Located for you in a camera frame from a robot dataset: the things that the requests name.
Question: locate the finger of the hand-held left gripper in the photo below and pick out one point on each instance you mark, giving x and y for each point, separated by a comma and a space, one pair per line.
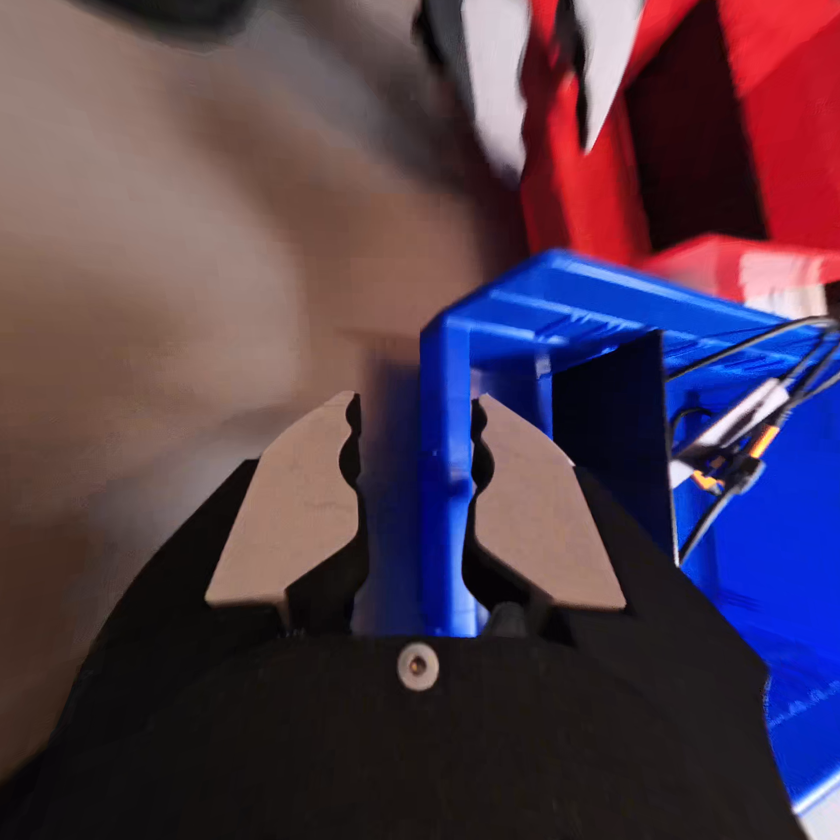
607, 46
499, 65

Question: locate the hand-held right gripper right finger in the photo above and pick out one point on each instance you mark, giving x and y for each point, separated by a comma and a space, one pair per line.
538, 525

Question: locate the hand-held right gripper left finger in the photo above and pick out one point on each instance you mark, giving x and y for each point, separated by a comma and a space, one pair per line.
289, 518

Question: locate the red plastic bin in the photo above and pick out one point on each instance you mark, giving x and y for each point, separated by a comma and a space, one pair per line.
787, 131

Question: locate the blue plastic bin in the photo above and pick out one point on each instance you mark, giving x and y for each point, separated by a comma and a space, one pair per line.
754, 623

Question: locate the black bin divider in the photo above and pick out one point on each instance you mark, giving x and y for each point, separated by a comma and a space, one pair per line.
610, 446

